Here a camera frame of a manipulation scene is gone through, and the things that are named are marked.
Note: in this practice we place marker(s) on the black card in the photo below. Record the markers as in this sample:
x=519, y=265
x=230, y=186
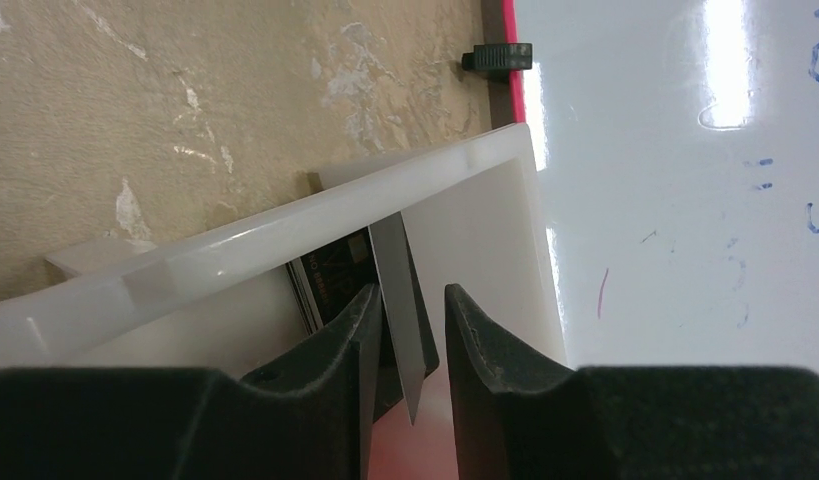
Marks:
x=325, y=281
x=392, y=260

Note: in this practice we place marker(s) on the white plastic bin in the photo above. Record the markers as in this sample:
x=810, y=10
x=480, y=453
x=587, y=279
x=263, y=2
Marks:
x=132, y=367

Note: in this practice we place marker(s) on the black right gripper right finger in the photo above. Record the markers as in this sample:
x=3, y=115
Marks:
x=517, y=414

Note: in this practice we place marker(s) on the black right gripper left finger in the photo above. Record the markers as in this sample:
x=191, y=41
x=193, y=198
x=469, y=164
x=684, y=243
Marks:
x=322, y=394

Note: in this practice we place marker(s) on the white board pink frame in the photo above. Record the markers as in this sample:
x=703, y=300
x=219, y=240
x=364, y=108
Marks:
x=677, y=147

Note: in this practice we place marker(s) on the black whiteboard foot clip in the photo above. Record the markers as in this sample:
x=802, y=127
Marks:
x=498, y=58

